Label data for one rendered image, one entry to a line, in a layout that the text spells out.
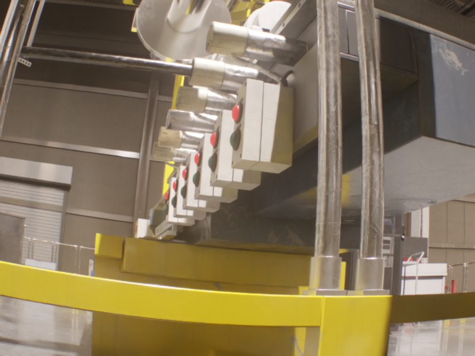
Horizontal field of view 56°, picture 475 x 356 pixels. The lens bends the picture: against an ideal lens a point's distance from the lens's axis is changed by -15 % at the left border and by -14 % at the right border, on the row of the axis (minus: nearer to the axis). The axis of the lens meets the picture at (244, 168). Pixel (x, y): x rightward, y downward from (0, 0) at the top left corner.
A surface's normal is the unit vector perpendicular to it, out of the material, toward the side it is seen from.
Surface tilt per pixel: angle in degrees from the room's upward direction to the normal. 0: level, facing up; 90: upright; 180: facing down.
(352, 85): 180
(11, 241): 90
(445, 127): 90
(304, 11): 180
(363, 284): 90
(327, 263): 90
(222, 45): 146
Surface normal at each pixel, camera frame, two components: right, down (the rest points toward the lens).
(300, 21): -0.06, 0.97
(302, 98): -0.96, -0.13
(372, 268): -0.11, -0.25
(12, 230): 0.66, -0.15
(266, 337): 0.29, -0.22
